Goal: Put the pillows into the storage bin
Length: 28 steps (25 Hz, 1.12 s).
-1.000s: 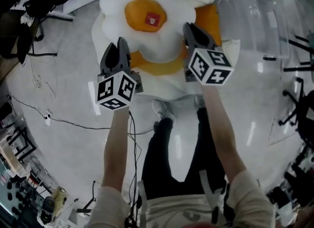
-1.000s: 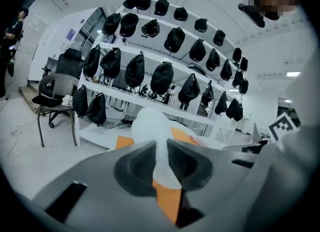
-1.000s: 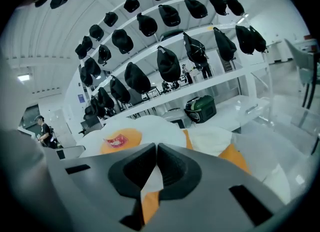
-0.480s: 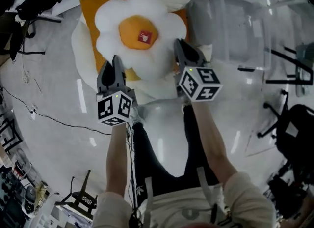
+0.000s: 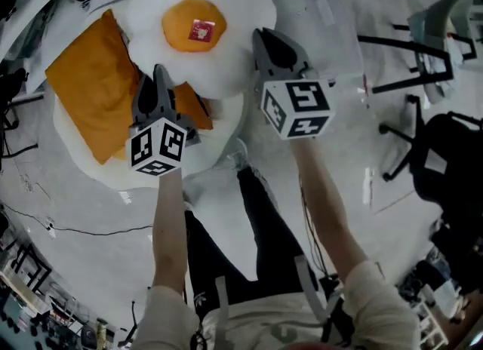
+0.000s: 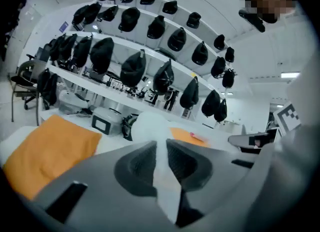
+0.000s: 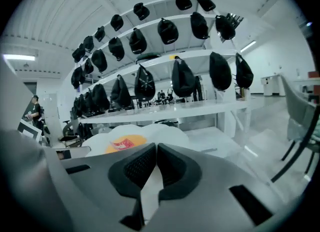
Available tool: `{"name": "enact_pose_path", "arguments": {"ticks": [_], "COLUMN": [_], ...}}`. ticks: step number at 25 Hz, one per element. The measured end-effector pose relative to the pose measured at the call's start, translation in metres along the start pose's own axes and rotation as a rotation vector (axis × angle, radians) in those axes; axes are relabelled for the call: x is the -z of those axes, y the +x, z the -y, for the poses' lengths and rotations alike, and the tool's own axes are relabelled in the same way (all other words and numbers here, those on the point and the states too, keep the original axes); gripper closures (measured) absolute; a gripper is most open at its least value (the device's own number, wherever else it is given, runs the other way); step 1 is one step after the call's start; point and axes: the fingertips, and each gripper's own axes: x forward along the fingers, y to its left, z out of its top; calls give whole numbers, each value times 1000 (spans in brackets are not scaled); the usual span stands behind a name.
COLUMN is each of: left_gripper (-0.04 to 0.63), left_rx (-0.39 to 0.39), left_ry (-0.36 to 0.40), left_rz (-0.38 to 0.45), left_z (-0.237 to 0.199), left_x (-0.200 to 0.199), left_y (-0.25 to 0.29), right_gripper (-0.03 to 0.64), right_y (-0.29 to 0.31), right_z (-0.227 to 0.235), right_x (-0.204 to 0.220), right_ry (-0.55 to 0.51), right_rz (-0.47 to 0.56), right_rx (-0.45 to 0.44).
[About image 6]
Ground clear plastic bin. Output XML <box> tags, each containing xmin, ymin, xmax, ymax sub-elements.
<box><xmin>57</xmin><ymin>89</ymin><xmax>90</xmax><ymax>116</ymax></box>

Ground person's torso in pale shirt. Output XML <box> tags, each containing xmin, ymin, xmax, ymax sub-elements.
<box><xmin>286</xmin><ymin>48</ymin><xmax>320</xmax><ymax>137</ymax></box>

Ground large orange cushion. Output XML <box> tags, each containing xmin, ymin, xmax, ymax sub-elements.
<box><xmin>1</xmin><ymin>114</ymin><xmax>103</xmax><ymax>200</ymax></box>

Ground fried egg shaped pillow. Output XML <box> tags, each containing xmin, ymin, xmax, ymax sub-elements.
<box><xmin>131</xmin><ymin>110</ymin><xmax>213</xmax><ymax>224</ymax></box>

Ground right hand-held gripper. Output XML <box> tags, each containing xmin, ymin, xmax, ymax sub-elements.
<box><xmin>228</xmin><ymin>102</ymin><xmax>303</xmax><ymax>155</ymax></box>

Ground black bag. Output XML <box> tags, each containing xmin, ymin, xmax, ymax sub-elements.
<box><xmin>11</xmin><ymin>75</ymin><xmax>38</xmax><ymax>87</ymax></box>

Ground white and yellow round pouf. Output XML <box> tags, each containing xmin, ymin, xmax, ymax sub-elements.
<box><xmin>0</xmin><ymin>124</ymin><xmax>161</xmax><ymax>169</ymax></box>

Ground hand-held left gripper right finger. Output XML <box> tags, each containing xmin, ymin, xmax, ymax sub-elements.
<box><xmin>166</xmin><ymin>138</ymin><xmax>261</xmax><ymax>221</ymax></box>

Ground white metal display rack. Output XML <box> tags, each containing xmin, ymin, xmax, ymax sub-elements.
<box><xmin>37</xmin><ymin>0</ymin><xmax>238</xmax><ymax>133</ymax></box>

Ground black mesh office chair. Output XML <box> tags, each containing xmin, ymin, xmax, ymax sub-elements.
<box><xmin>23</xmin><ymin>38</ymin><xmax>57</xmax><ymax>111</ymax></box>

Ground grey box device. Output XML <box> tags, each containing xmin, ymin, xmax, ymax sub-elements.
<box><xmin>91</xmin><ymin>107</ymin><xmax>124</xmax><ymax>137</ymax></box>

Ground long ceiling strip light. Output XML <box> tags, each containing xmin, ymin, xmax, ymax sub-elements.
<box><xmin>280</xmin><ymin>71</ymin><xmax>301</xmax><ymax>79</ymax></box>

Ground black head-worn camera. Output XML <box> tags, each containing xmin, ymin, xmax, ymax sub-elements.
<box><xmin>238</xmin><ymin>8</ymin><xmax>266</xmax><ymax>33</ymax></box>

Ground shelf of black helmets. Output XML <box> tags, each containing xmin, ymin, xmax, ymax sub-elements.
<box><xmin>37</xmin><ymin>0</ymin><xmax>237</xmax><ymax>124</ymax></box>

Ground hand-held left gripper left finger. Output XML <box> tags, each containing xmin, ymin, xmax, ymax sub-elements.
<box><xmin>33</xmin><ymin>140</ymin><xmax>176</xmax><ymax>232</ymax></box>

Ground black green backpack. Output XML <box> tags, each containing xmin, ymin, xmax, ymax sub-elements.
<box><xmin>120</xmin><ymin>114</ymin><xmax>139</xmax><ymax>142</ymax></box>

